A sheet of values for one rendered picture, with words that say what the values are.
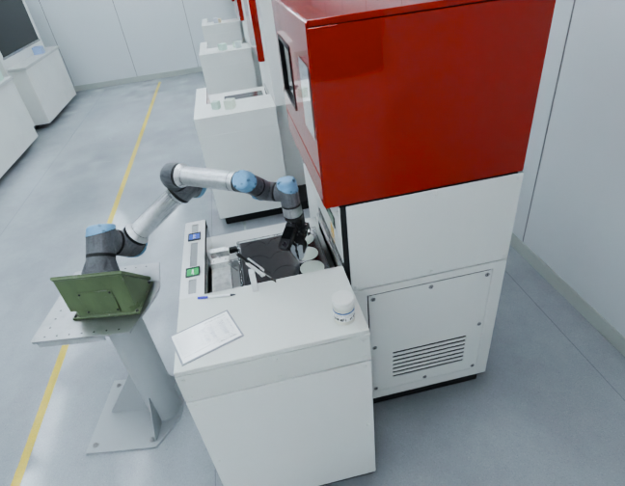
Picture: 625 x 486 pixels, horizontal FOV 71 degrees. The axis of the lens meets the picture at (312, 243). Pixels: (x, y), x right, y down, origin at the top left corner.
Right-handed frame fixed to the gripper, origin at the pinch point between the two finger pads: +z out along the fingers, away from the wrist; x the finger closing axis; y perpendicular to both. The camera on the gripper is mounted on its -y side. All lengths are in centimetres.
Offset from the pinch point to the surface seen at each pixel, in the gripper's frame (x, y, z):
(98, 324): 67, -51, 7
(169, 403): 71, -39, 77
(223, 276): 28.7, -15.6, 2.7
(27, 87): 585, 286, -4
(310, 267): -5.4, -1.6, 2.3
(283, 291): -6.1, -24.4, -3.9
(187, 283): 32.4, -31.1, -5.4
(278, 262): 8.9, -2.6, 1.7
